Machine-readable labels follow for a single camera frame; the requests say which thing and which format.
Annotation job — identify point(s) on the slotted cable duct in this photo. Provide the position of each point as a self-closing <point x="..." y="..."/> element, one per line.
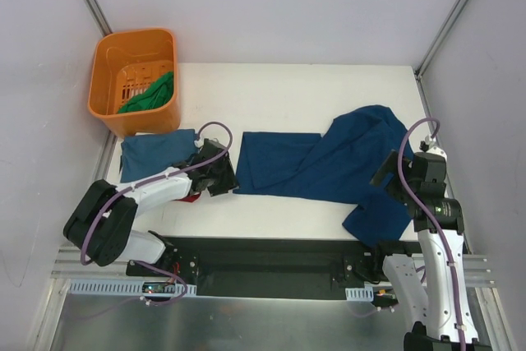
<point x="360" y="295"/>
<point x="107" y="287"/>

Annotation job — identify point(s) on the folded light blue t shirt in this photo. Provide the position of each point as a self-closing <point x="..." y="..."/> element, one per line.
<point x="146" y="155"/>

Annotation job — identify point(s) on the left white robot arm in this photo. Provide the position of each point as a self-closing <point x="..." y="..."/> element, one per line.
<point x="101" y="224"/>

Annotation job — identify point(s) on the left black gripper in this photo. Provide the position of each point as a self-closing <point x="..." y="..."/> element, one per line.
<point x="222" y="172"/>

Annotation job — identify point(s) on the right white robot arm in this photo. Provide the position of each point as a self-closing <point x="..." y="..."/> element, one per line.
<point x="435" y="304"/>

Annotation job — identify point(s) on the orange plastic basket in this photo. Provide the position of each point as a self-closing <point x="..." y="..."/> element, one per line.
<point x="125" y="65"/>

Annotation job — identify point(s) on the folded red t shirt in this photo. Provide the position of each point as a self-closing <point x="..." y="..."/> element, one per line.
<point x="190" y="198"/>

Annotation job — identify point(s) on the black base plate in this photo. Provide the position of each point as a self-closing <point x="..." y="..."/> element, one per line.
<point x="278" y="268"/>

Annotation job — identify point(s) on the left slotted cable duct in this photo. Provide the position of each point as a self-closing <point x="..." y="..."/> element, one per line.
<point x="107" y="287"/>

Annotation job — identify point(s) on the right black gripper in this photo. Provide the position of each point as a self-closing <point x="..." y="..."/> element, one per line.
<point x="394" y="182"/>

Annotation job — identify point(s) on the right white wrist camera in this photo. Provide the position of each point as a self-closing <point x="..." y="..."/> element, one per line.
<point x="430" y="145"/>

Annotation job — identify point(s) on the green t shirt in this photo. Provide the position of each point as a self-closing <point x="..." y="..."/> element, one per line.
<point x="157" y="95"/>

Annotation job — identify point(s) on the right slotted cable duct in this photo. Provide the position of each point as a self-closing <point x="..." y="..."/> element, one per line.
<point x="360" y="295"/>

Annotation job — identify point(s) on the dark blue t shirt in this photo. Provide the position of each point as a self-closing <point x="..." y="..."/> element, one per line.
<point x="336" y="166"/>

